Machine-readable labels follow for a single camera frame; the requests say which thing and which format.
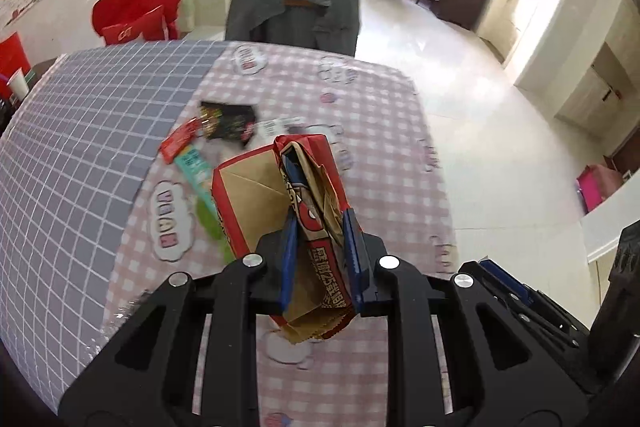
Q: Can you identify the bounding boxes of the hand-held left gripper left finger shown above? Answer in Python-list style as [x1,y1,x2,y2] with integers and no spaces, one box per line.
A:
[59,209,302,427]

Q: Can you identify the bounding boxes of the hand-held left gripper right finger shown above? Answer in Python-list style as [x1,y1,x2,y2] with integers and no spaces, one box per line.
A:
[341,208,586,427]

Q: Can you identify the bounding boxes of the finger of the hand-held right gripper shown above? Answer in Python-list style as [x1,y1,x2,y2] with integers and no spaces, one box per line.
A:
[457,259,591,358]

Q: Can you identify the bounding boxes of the red and brown paper bag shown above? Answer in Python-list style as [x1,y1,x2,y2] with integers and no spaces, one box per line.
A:
[211,134,358,344]

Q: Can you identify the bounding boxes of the red snack wrapper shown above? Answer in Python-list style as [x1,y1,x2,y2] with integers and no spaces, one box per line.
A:
[159,119,202,164]

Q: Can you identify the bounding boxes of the white counter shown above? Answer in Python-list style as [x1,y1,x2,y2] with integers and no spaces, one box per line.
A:
[580,192,640,264]

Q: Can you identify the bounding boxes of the pink checked tablecloth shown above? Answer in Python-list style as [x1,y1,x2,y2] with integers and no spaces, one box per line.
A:
[100,42,458,427]

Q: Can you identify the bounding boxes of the pink box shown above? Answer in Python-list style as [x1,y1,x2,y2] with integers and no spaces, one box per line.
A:
[575,164,623,214]

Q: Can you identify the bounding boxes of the green snack wrapper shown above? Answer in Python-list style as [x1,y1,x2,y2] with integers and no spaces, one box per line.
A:
[174,144,223,239]

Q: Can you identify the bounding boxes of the black snack wrapper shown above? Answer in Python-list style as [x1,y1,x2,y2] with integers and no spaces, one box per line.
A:
[199,101,260,144]

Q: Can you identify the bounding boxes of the grey grid tablecloth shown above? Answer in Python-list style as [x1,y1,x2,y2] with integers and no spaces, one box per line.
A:
[0,39,228,418]

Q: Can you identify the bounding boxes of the beige wooden cabinet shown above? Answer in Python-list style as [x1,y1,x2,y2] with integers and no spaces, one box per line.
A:
[555,0,640,152]

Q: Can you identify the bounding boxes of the grey jacket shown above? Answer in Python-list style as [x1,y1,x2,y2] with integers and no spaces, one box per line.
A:
[225,0,361,58]

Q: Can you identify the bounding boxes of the white paper cup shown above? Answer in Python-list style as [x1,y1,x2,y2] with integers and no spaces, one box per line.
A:
[7,68,31,100]

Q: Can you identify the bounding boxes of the red gift bag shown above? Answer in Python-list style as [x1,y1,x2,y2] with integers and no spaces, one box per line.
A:
[0,32,24,84]

